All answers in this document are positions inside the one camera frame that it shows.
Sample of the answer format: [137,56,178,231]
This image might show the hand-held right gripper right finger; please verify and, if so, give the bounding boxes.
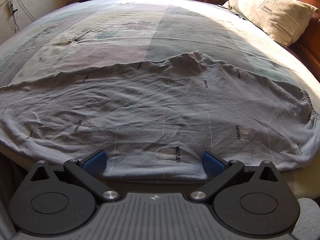
[189,151,284,202]

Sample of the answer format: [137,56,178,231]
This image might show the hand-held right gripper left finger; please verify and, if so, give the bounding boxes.
[29,149,121,202]

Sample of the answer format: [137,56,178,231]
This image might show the grey pants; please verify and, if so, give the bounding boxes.
[0,50,320,182]

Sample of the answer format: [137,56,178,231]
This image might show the person's grey clothing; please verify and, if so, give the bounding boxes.
[292,197,320,240]

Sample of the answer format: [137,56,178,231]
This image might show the wooden headboard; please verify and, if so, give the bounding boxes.
[280,0,320,82]

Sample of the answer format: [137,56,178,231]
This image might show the beige floral pillow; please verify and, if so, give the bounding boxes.
[222,0,240,12]

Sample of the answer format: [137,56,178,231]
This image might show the beige printed pillow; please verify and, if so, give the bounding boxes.
[226,0,318,47]

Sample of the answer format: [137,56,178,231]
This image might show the black wall cables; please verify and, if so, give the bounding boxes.
[0,0,37,34]

